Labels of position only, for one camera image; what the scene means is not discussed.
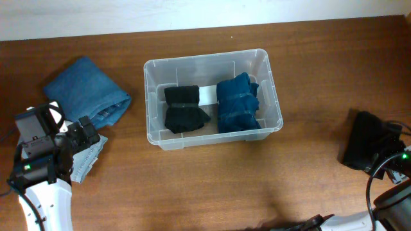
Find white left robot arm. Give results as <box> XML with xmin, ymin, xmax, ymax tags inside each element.
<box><xmin>7</xmin><ymin>116</ymin><xmax>106</xmax><ymax>230</ymax></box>

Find folded blue denim jeans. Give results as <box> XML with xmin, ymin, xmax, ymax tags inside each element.
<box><xmin>44</xmin><ymin>57</ymin><xmax>132</xmax><ymax>130</ymax></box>

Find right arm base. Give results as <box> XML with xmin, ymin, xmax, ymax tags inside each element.
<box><xmin>270</xmin><ymin>214</ymin><xmax>334</xmax><ymax>231</ymax></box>

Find black garment with tape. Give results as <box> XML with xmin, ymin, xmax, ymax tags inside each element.
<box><xmin>342</xmin><ymin>111</ymin><xmax>405</xmax><ymax>175</ymax></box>

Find dark teal garment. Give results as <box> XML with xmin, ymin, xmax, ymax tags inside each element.
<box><xmin>216</xmin><ymin>72</ymin><xmax>261</xmax><ymax>133</ymax></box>

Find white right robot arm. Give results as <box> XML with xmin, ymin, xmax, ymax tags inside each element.
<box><xmin>317</xmin><ymin>147</ymin><xmax>410</xmax><ymax>231</ymax></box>

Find clear plastic storage bin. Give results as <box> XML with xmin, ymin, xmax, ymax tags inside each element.
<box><xmin>143</xmin><ymin>49</ymin><xmax>284</xmax><ymax>151</ymax></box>

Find white label in bin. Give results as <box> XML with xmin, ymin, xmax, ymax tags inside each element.
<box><xmin>198</xmin><ymin>85</ymin><xmax>218</xmax><ymax>106</ymax></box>

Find folded light blue jeans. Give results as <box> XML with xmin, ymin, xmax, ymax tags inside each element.
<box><xmin>16</xmin><ymin>133</ymin><xmax>109</xmax><ymax>184</ymax></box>

